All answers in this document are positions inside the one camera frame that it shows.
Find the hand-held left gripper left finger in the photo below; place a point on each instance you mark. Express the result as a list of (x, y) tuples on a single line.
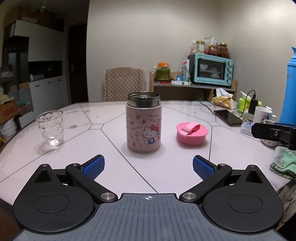
[(92, 168)]

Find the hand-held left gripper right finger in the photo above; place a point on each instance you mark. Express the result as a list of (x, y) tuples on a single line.
[(203, 167)]

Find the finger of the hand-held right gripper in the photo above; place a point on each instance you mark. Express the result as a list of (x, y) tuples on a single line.
[(285, 124), (266, 132)]

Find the pink bottle cap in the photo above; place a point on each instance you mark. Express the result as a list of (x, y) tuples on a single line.
[(192, 136)]

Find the pink cartoon thermos bottle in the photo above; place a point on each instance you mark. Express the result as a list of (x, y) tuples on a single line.
[(143, 129)]

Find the small blue white bottle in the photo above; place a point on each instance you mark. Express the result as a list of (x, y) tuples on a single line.
[(179, 78)]

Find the white mug with figures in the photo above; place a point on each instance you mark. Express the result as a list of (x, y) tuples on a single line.
[(270, 142)]

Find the clear plastic box blue label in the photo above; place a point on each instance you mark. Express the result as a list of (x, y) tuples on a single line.
[(246, 127)]

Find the black charger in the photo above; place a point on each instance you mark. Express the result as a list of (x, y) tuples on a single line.
[(253, 106)]

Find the green towel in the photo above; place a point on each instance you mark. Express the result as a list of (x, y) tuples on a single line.
[(284, 162)]

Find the blue thermos jug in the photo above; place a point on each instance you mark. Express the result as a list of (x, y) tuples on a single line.
[(289, 88)]

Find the green tissue box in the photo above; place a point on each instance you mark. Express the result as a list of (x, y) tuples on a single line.
[(242, 103)]

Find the black smartphone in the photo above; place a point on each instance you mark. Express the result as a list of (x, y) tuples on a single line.
[(227, 117)]

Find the yellow tissue pack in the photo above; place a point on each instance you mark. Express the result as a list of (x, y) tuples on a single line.
[(224, 100)]

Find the clear dimpled glass cup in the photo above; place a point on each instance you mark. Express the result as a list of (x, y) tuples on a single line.
[(50, 129)]

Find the wooden side shelf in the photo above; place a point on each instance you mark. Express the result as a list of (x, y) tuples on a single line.
[(180, 92)]

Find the teal toaster oven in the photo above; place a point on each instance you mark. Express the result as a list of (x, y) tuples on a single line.
[(210, 69)]

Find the flat white box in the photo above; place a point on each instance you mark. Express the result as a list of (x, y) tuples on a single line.
[(181, 82)]

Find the chair with quilted cover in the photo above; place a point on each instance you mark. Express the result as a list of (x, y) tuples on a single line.
[(124, 83)]

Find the tall jar red contents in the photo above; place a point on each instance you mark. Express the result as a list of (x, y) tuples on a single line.
[(223, 51)]

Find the stack of white plates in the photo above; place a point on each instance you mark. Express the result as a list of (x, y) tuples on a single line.
[(8, 131)]

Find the green bag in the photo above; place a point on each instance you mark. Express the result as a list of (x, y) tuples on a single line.
[(23, 104)]

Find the small jar red contents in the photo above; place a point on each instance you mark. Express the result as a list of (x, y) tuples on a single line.
[(211, 50)]

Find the green and white package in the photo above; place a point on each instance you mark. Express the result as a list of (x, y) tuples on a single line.
[(186, 70)]

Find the cardboard box red label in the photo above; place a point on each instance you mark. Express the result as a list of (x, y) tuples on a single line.
[(8, 112)]

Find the pickle jar with orange lid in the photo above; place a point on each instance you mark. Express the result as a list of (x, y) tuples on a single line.
[(163, 73)]

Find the dark door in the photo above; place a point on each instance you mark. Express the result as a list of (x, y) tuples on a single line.
[(77, 62)]

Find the white paper packet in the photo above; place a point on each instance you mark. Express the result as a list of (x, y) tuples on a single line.
[(210, 41)]

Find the gold lid jar pale contents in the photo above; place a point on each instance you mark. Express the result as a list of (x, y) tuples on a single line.
[(197, 48)]

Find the straw hat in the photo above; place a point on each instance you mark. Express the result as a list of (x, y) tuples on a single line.
[(5, 99)]

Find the hanging grey bag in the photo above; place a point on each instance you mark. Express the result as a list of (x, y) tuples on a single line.
[(5, 70)]

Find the brown cardboard boxes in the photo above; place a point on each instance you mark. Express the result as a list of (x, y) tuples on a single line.
[(16, 16)]

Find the white and black wall cabinet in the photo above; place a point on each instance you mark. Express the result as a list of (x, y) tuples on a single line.
[(46, 46)]

